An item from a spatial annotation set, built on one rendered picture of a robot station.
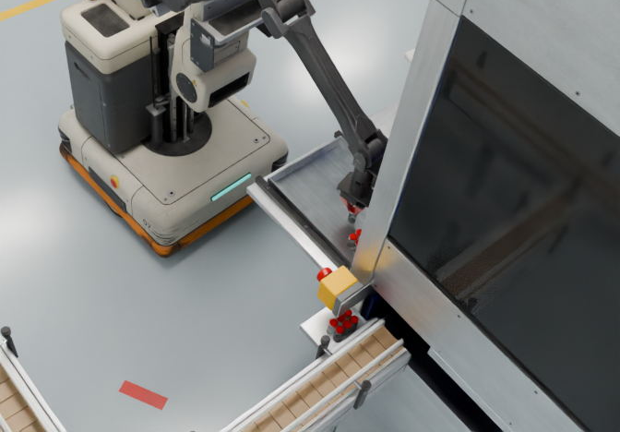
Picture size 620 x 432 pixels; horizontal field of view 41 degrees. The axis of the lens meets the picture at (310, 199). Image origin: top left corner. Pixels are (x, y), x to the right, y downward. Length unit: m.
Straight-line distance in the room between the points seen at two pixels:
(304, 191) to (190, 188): 0.82
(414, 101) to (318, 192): 0.79
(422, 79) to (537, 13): 0.29
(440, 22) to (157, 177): 1.80
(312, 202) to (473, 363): 0.67
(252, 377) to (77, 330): 0.62
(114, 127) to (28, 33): 1.16
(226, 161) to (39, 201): 0.75
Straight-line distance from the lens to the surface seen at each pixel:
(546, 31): 1.21
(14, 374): 1.84
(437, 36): 1.36
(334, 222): 2.14
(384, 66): 3.88
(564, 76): 1.22
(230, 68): 2.60
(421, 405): 2.05
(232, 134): 3.10
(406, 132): 1.51
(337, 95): 1.86
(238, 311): 2.98
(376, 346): 1.91
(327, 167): 2.25
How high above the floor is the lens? 2.60
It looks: 52 degrees down
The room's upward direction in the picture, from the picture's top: 11 degrees clockwise
